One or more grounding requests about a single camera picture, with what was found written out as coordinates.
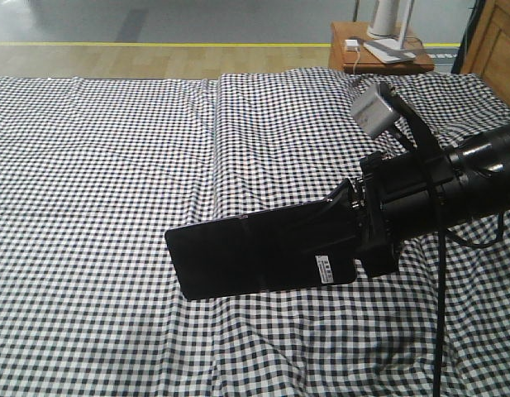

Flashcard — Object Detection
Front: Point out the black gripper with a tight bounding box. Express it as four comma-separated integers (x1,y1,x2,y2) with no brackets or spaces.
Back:
274,151,450,278

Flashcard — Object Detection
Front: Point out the black smartphone pink frame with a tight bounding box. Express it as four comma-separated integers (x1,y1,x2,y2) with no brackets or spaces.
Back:
164,205,358,300

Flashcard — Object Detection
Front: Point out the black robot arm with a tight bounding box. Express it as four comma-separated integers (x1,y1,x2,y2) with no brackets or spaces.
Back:
278,125,510,284

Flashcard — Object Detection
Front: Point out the checkered bed sheet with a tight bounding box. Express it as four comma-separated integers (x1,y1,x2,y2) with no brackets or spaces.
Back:
0,77,219,396

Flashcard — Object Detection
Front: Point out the checkered quilt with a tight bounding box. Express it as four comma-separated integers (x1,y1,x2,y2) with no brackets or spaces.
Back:
213,68,510,396

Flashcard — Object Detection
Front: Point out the wooden nightstand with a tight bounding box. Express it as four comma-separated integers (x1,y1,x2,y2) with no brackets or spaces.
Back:
328,22,435,75

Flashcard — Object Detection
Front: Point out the white power adapter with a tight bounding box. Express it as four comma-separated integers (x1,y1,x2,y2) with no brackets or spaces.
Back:
345,39,360,52

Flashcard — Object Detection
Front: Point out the white cylindrical humidifier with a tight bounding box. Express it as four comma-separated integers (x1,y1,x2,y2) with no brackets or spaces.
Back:
366,0,399,39

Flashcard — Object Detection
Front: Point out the metal pole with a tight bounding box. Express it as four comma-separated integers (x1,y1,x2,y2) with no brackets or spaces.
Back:
352,0,360,22

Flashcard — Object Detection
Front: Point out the wooden headboard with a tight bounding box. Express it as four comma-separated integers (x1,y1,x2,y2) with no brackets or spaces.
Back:
460,0,510,107

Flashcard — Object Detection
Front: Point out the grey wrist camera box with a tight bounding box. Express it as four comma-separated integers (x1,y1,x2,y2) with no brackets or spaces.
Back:
350,82,400,139

